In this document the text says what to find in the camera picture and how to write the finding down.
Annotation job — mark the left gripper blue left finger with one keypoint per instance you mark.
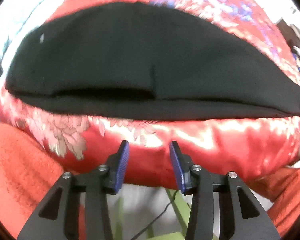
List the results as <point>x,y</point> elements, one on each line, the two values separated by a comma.
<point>117,165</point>

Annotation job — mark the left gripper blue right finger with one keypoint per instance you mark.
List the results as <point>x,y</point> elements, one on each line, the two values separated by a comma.
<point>182,168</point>

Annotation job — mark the black pants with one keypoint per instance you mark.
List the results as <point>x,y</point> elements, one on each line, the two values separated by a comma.
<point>144,62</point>

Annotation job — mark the red floral satin bedspread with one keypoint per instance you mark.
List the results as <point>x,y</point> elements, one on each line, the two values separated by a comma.
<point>253,148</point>

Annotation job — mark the green metal frame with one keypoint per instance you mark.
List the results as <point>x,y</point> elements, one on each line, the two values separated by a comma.
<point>150,213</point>

